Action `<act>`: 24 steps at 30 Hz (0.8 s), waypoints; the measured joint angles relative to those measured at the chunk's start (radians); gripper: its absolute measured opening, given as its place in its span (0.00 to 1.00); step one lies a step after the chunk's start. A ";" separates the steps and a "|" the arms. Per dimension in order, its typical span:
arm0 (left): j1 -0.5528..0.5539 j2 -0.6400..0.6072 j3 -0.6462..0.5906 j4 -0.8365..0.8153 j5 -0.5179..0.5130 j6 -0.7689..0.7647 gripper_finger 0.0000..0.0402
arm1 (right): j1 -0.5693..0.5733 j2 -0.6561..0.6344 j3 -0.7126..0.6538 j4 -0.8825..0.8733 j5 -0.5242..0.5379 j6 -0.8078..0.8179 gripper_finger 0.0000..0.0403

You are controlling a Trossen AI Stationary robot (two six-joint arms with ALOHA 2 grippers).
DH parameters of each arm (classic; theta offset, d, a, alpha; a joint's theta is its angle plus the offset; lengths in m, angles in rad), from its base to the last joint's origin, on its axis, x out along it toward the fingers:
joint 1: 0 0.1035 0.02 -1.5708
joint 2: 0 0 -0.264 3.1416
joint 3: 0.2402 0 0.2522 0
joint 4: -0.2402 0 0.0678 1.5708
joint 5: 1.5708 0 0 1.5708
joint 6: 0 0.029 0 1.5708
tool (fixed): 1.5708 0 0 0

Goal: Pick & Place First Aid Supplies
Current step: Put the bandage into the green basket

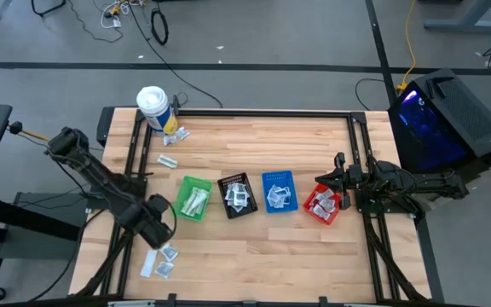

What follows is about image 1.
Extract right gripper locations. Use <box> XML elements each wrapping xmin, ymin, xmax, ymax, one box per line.
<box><xmin>315</xmin><ymin>152</ymin><xmax>362</xmax><ymax>210</ymax></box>

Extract green striped long packet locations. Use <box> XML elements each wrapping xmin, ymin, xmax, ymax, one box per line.
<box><xmin>180</xmin><ymin>194</ymin><xmax>195</xmax><ymax>217</ymax></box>

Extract long white packet dark end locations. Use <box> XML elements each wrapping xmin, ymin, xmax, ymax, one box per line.
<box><xmin>188</xmin><ymin>188</ymin><xmax>211</xmax><ymax>214</ymax></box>

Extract red plastic basket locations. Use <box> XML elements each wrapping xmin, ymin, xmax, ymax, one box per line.
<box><xmin>303</xmin><ymin>182</ymin><xmax>344</xmax><ymax>226</ymax></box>

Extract blue plastic basket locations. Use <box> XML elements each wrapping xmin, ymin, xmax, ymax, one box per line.
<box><xmin>261</xmin><ymin>170</ymin><xmax>299</xmax><ymax>214</ymax></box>

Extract green plastic basket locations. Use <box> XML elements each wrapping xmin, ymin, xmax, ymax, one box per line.
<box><xmin>172</xmin><ymin>175</ymin><xmax>215</xmax><ymax>223</ymax></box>

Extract black plastic basket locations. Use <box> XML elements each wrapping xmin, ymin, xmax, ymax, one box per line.
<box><xmin>217</xmin><ymin>171</ymin><xmax>259</xmax><ymax>220</ymax></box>

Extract black control box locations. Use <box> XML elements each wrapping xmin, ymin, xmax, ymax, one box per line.
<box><xmin>96</xmin><ymin>106</ymin><xmax>116</xmax><ymax>148</ymax></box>

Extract white wipes canister blue label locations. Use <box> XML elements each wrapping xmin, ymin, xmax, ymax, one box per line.
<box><xmin>136</xmin><ymin>85</ymin><xmax>179</xmax><ymax>136</ymax></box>

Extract black computer tower blue light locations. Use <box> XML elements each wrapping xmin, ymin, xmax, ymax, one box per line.
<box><xmin>386</xmin><ymin>67</ymin><xmax>491</xmax><ymax>178</ymax></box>

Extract grey desk leg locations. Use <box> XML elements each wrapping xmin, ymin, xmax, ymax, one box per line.
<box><xmin>418</xmin><ymin>0</ymin><xmax>491</xmax><ymax>34</ymax></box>

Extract black stand base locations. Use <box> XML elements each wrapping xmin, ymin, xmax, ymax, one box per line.
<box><xmin>30</xmin><ymin>0</ymin><xmax>67</xmax><ymax>18</ymax></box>

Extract left wrist cable loop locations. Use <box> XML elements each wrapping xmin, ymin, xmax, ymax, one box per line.
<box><xmin>165</xmin><ymin>199</ymin><xmax>179</xmax><ymax>236</ymax></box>

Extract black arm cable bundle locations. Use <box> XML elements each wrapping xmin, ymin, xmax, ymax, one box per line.
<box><xmin>74</xmin><ymin>208</ymin><xmax>140</xmax><ymax>299</ymax></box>
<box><xmin>362</xmin><ymin>212</ymin><xmax>428</xmax><ymax>304</ymax></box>

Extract black cable loop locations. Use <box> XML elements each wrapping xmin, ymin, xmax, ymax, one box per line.
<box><xmin>354</xmin><ymin>77</ymin><xmax>386</xmax><ymax>112</ymax></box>

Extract black aluminium table frame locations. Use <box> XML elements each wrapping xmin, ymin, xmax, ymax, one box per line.
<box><xmin>70</xmin><ymin>106</ymin><xmax>432</xmax><ymax>307</ymax></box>

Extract yellow extension cable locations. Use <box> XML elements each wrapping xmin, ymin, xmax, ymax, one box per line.
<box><xmin>396</xmin><ymin>0</ymin><xmax>418</xmax><ymax>93</ymax></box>

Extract long black cable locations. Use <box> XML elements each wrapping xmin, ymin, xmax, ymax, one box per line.
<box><xmin>128</xmin><ymin>0</ymin><xmax>224</xmax><ymax>109</ymax></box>

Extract yellow cable with black knob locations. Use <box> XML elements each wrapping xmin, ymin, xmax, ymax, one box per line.
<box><xmin>9</xmin><ymin>121</ymin><xmax>51</xmax><ymax>142</ymax></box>

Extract coiled black cable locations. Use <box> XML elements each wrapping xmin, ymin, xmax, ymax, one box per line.
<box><xmin>150</xmin><ymin>7</ymin><xmax>170</xmax><ymax>46</ymax></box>

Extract thin black cable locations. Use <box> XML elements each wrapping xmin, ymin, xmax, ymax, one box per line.
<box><xmin>65</xmin><ymin>0</ymin><xmax>124</xmax><ymax>43</ymax></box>

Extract white power cords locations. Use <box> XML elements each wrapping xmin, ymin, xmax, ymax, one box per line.
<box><xmin>99</xmin><ymin>0</ymin><xmax>144</xmax><ymax>30</ymax></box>

